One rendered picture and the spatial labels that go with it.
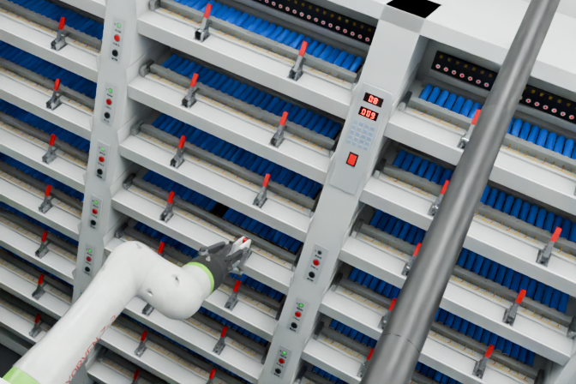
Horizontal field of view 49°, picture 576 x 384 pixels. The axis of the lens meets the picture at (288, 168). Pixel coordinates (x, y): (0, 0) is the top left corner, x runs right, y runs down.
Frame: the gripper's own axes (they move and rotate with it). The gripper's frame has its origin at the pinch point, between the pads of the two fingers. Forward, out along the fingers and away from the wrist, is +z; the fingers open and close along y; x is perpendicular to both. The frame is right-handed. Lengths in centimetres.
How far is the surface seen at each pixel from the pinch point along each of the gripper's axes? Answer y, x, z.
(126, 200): -40.3, -6.0, 6.2
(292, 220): 10.6, 12.4, 2.4
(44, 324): -70, -78, 25
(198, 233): -15.4, -5.7, 6.8
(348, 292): 30.9, -3.6, 10.6
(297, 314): 20.4, -14.0, 5.3
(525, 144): 56, 55, -1
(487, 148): 45, 68, -102
